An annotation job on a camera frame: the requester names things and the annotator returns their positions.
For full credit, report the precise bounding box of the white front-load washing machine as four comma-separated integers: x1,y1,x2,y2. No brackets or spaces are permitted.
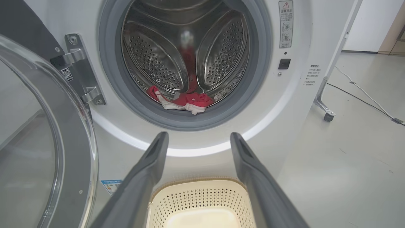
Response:
24,0,356,228

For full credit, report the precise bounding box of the cream perforated laundry basket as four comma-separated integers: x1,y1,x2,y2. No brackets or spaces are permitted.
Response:
146,178,257,228

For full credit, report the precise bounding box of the metal table leg with caster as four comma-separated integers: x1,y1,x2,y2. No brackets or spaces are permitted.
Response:
313,0,405,122

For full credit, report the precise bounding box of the beige wooden furniture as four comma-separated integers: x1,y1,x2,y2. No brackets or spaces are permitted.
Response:
378,0,405,57

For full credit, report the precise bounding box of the round dark glass washer door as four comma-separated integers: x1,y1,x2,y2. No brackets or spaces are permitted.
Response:
0,0,99,228

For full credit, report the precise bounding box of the silver metal door hinge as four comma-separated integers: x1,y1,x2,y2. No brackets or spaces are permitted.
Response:
51,33,106,106

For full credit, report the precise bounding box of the blue energy label sticker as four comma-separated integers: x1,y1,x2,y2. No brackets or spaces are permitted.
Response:
101,180,122,196

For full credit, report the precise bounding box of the red and white garment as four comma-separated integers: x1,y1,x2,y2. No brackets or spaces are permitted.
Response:
147,85,215,115

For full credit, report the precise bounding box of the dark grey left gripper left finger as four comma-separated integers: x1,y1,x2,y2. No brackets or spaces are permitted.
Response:
90,131,169,228

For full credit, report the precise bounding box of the grey warning sticker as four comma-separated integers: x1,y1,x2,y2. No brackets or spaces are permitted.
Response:
278,0,294,49

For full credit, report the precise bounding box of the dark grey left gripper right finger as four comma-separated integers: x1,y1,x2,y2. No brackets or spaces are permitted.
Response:
230,132,310,228

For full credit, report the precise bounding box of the white floor cable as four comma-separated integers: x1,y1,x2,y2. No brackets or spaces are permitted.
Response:
335,66,396,120

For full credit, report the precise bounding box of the thin black floor cable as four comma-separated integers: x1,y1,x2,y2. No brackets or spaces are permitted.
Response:
327,83,394,121

